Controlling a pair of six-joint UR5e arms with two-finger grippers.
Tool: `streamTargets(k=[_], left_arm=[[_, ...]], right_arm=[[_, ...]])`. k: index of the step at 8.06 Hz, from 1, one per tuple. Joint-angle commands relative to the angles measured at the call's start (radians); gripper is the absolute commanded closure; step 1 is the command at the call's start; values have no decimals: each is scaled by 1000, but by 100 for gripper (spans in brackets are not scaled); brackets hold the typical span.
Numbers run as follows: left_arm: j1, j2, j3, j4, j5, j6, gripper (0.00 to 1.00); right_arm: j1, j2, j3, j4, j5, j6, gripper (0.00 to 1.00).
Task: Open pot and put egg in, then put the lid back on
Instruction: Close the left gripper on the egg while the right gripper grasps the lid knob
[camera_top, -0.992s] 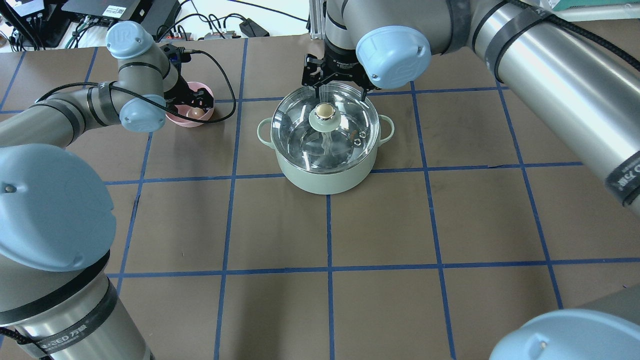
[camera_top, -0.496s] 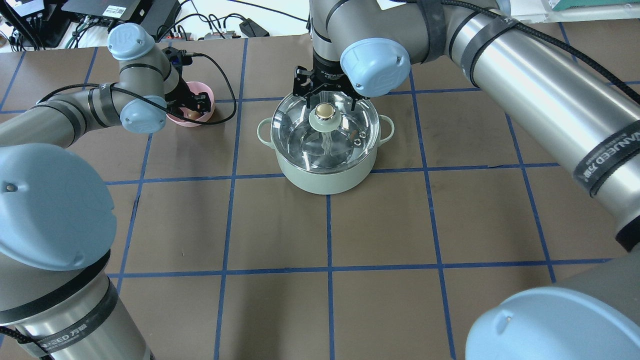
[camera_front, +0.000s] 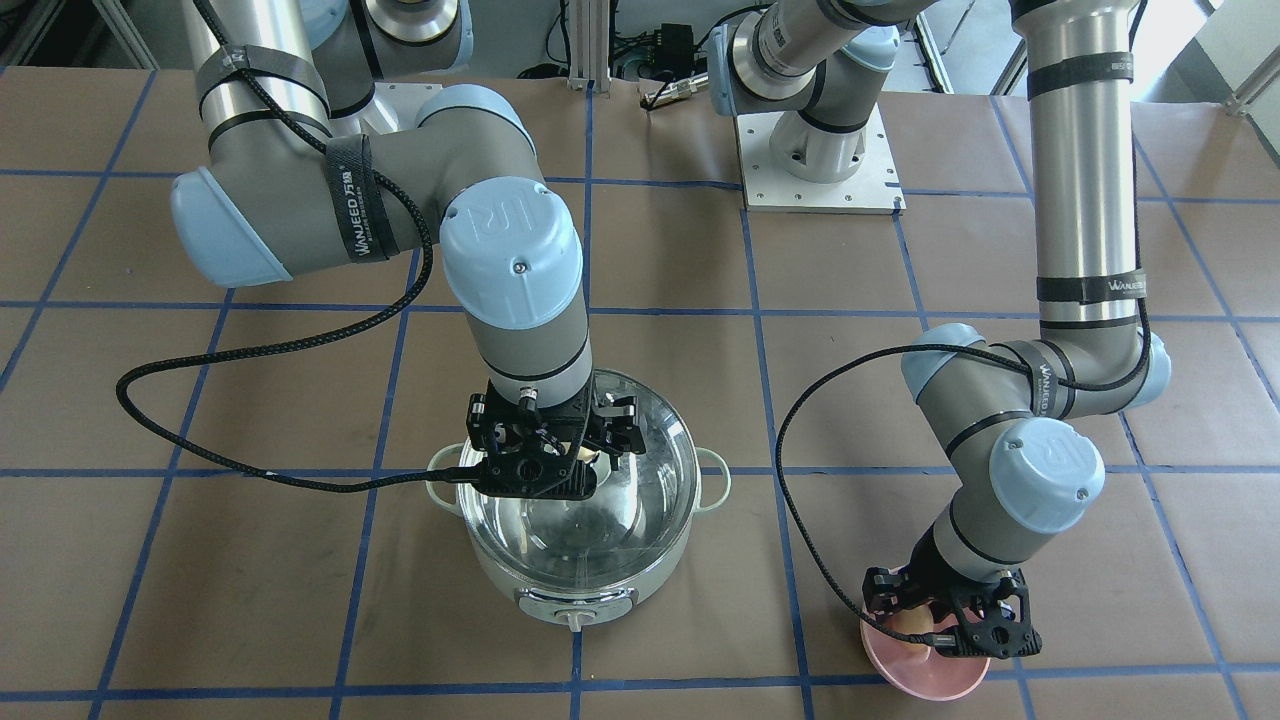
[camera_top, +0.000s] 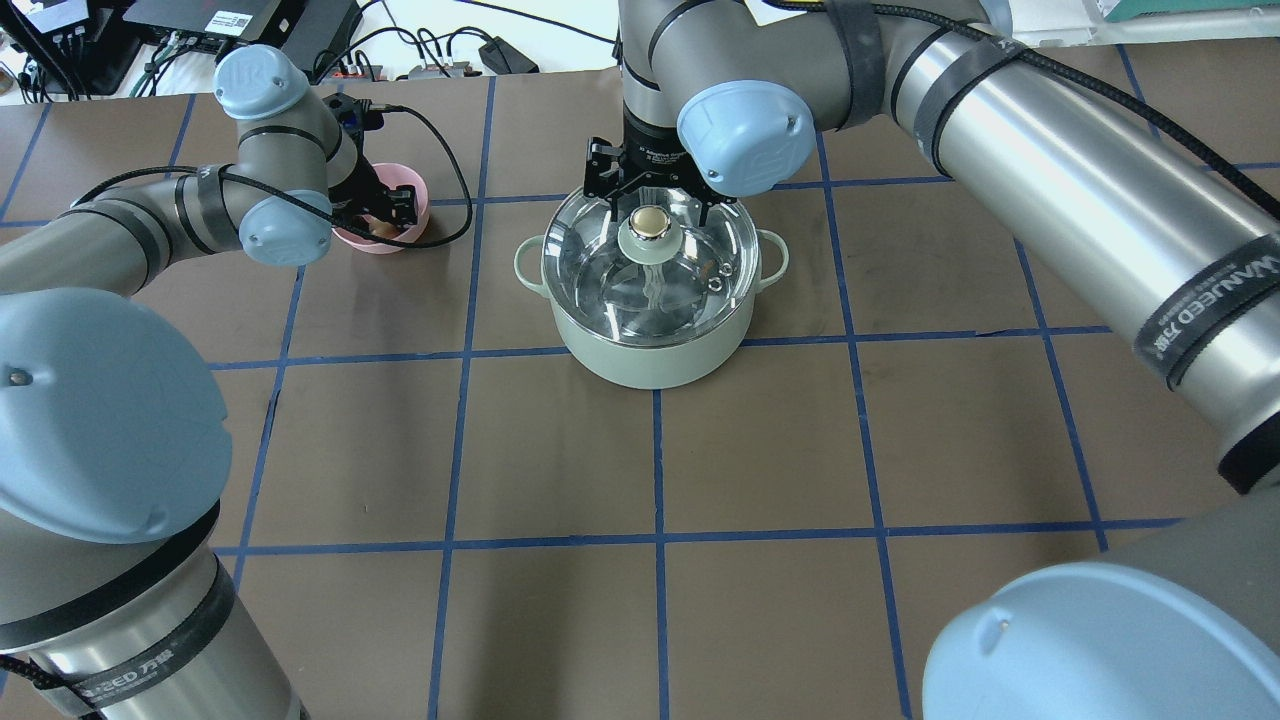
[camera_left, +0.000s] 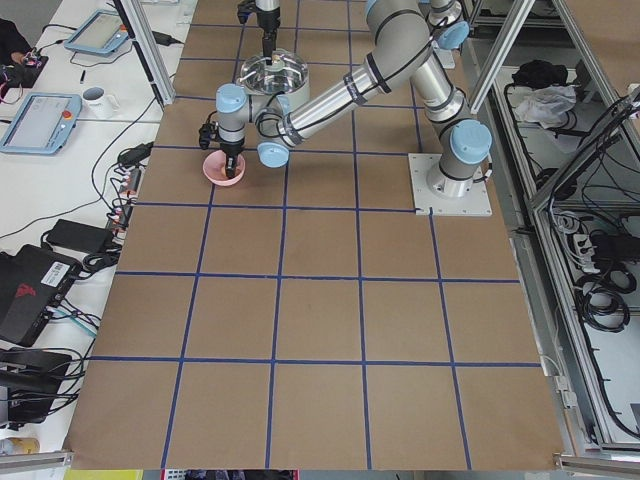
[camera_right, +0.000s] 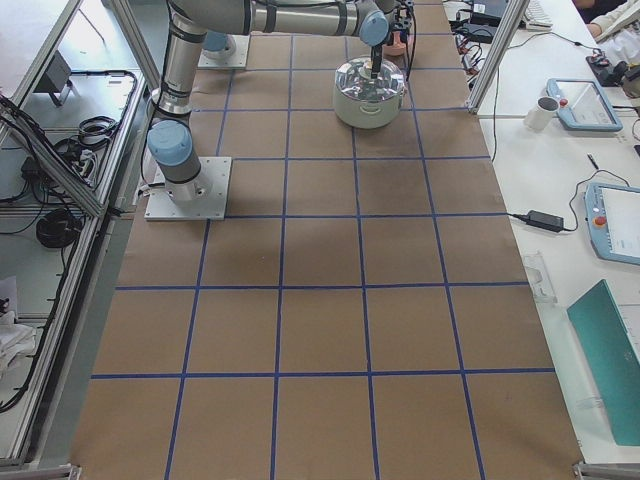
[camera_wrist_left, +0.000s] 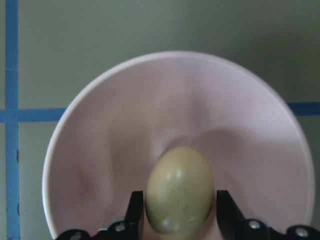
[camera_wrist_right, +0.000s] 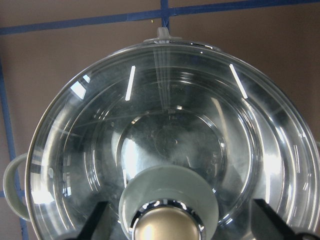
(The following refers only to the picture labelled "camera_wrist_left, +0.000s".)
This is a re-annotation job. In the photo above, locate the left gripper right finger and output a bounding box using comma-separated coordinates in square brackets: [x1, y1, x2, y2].
[216, 190, 320, 240]

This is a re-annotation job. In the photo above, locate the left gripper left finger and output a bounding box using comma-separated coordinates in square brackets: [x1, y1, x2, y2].
[57, 191, 144, 240]

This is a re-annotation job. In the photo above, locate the beige egg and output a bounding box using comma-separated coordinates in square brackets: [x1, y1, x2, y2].
[145, 146, 215, 240]

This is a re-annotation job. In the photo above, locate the pink bowl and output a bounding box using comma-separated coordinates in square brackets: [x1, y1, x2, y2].
[42, 51, 315, 238]

